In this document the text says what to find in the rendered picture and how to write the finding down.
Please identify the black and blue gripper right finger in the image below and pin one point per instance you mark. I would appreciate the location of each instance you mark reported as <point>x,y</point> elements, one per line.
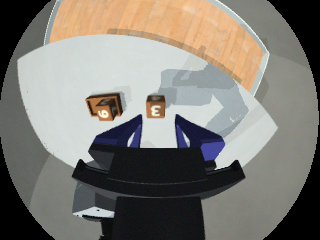
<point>210,143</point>

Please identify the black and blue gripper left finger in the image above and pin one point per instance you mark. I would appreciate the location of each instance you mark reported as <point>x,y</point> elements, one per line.
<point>120,134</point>

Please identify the brown wooden tray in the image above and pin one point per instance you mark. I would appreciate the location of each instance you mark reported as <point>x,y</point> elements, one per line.
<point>91,101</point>

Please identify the brown wooden number cube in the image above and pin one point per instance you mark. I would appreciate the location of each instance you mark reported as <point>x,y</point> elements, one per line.
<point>106,109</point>
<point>155,106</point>

